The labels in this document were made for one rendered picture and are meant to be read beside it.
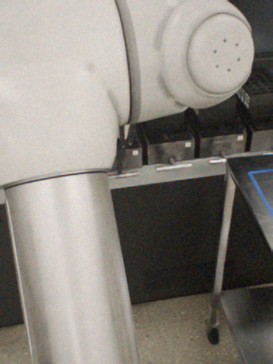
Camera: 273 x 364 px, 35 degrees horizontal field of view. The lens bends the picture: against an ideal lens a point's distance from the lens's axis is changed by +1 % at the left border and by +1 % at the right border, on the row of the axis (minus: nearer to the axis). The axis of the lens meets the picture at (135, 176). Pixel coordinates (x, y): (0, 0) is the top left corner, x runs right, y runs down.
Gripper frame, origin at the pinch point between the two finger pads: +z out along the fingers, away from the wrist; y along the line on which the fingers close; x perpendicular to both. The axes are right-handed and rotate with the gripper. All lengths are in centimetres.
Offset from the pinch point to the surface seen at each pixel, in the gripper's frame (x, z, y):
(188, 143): -2.3, 0.1, -20.1
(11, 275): -2, 44, 38
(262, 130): -2.8, -0.8, -42.0
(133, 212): -2.4, 23.8, -3.6
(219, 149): -2.3, 3.8, -29.7
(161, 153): -2.3, 2.6, -12.4
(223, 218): 12.3, 16.9, -27.2
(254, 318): 23, 52, -37
